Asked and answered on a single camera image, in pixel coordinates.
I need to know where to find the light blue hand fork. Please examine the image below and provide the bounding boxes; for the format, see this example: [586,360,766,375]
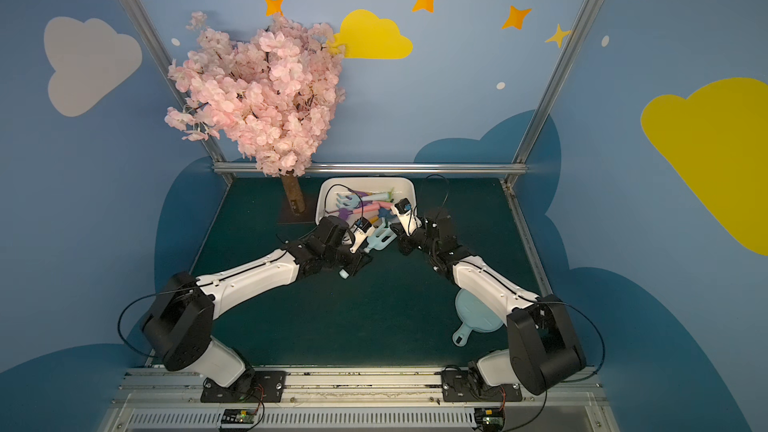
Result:
[339,219,396,279]
[336,192,393,209]

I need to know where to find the white plastic storage box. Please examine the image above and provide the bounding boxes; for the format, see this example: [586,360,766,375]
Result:
[314,177,417,225]

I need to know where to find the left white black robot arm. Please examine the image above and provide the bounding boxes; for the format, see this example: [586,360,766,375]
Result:
[141,216,375,393]

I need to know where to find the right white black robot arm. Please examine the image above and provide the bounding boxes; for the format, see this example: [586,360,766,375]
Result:
[393,200,587,395]

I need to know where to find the light blue leaf-shaped plate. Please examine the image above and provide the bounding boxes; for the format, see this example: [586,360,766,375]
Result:
[452,289,503,347]

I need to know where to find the pink cherry blossom tree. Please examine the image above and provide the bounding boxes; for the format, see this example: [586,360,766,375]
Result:
[164,11,344,213]

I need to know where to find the right green circuit board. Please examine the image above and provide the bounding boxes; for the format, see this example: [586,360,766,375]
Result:
[473,408,505,432]

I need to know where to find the green circuit board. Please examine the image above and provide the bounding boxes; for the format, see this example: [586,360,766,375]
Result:
[473,408,505,432]
[219,408,258,430]

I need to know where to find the left green circuit board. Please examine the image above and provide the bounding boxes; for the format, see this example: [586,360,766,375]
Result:
[219,408,258,430]

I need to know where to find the purple rake pink handle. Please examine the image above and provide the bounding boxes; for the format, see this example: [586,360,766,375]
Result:
[325,201,393,221]

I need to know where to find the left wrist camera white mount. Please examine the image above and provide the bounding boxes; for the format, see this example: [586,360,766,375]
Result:
[350,217,375,254]

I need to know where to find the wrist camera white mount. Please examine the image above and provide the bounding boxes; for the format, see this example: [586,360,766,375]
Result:
[350,217,375,254]
[391,198,421,236]

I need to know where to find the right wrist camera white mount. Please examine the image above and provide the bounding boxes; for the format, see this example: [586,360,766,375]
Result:
[391,198,421,236]

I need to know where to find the dark square tree base plate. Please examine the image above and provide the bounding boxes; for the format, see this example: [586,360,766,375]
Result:
[277,195,317,224]

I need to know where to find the horizontal aluminium frame bar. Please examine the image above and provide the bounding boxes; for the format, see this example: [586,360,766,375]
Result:
[212,161,528,176]

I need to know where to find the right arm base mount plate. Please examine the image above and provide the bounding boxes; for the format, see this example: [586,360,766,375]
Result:
[439,365,523,404]

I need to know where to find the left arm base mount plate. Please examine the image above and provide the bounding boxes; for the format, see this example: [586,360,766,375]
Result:
[200,369,287,403]

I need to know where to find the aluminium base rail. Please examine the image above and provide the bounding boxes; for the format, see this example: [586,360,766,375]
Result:
[99,366,619,431]

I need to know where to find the left diagonal aluminium frame bar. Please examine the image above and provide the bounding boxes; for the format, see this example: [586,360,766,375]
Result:
[89,0,235,186]

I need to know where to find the diagonal aluminium frame bar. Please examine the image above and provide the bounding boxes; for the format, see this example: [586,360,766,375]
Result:
[503,0,605,190]
[89,0,235,186]

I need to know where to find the right diagonal aluminium frame bar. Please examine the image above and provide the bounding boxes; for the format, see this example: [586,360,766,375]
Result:
[503,0,605,190]

